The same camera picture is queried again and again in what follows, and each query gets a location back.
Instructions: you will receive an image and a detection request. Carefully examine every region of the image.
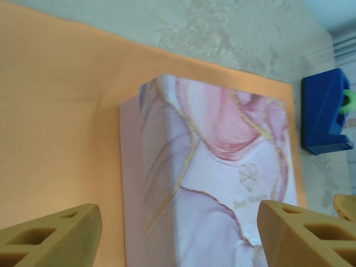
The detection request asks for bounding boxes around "blue tape dispenser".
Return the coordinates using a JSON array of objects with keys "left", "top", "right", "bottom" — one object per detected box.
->
[{"left": 301, "top": 68, "right": 353, "bottom": 156}]

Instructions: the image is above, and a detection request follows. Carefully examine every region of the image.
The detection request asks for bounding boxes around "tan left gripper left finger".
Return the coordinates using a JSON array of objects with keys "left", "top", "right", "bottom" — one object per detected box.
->
[{"left": 0, "top": 203, "right": 103, "bottom": 267}]

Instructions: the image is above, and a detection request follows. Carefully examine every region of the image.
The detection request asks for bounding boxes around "green tape roll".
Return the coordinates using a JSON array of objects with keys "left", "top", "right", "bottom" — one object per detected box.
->
[{"left": 338, "top": 89, "right": 355, "bottom": 115}]

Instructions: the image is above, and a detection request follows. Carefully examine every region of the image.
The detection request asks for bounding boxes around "pink marble gift box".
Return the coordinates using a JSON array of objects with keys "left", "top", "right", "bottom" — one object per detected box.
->
[{"left": 118, "top": 73, "right": 300, "bottom": 267}]

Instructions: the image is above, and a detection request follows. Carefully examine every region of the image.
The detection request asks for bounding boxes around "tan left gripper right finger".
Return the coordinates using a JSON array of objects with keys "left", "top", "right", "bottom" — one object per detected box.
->
[{"left": 257, "top": 199, "right": 356, "bottom": 267}]

